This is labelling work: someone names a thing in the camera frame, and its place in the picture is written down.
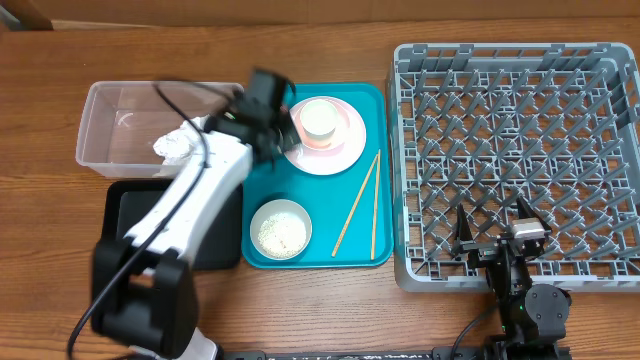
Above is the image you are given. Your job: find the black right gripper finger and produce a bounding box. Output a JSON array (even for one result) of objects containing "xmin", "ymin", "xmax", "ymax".
[
  {"xmin": 454, "ymin": 203, "xmax": 473, "ymax": 242},
  {"xmin": 516, "ymin": 196, "xmax": 543, "ymax": 223}
]

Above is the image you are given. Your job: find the white napkin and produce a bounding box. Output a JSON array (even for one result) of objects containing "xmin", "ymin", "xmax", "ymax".
[{"xmin": 153, "ymin": 121, "xmax": 200, "ymax": 166}]

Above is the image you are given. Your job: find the white bowl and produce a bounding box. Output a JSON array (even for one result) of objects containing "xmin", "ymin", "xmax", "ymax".
[{"xmin": 249, "ymin": 199, "xmax": 312, "ymax": 261}]

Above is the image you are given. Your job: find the white rice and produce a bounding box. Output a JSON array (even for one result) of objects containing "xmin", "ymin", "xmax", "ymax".
[{"xmin": 258, "ymin": 213, "xmax": 307, "ymax": 259}]

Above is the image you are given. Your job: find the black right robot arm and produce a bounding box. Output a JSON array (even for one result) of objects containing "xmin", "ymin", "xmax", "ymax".
[{"xmin": 449, "ymin": 197, "xmax": 572, "ymax": 359}]

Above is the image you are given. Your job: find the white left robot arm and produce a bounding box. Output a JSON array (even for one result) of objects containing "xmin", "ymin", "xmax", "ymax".
[{"xmin": 66, "ymin": 68, "xmax": 301, "ymax": 359}]

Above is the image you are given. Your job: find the grey dishwasher rack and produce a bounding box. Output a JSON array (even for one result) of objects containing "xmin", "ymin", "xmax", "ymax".
[{"xmin": 387, "ymin": 42, "xmax": 639, "ymax": 292}]

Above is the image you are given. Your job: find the pink bowl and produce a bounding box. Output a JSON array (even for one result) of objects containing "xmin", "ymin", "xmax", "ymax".
[{"xmin": 291, "ymin": 97, "xmax": 349, "ymax": 151}]

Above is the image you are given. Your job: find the cream paper cup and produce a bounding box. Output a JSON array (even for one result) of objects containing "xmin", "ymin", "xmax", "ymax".
[{"xmin": 300, "ymin": 99, "xmax": 338, "ymax": 140}]

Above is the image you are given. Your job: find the pink plate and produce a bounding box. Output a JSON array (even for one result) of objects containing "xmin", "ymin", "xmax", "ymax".
[{"xmin": 286, "ymin": 96, "xmax": 367, "ymax": 175}]

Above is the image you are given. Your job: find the teal serving tray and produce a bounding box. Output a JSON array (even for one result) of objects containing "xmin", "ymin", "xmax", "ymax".
[{"xmin": 242, "ymin": 83, "xmax": 394, "ymax": 269}]

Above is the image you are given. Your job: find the wooden chopstick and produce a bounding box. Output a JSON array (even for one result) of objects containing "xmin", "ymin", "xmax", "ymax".
[
  {"xmin": 370, "ymin": 149, "xmax": 381, "ymax": 261},
  {"xmin": 331, "ymin": 152, "xmax": 379, "ymax": 257}
]

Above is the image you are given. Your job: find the black plastic tray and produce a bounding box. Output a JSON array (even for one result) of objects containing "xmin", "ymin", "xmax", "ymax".
[{"xmin": 101, "ymin": 178, "xmax": 243, "ymax": 271}]

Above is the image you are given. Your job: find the clear plastic bin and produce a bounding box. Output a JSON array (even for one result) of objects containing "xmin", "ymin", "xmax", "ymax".
[{"xmin": 75, "ymin": 81, "xmax": 243, "ymax": 178}]

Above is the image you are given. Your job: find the black mounting rail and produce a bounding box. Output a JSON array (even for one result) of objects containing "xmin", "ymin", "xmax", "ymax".
[{"xmin": 223, "ymin": 347, "xmax": 572, "ymax": 360}]

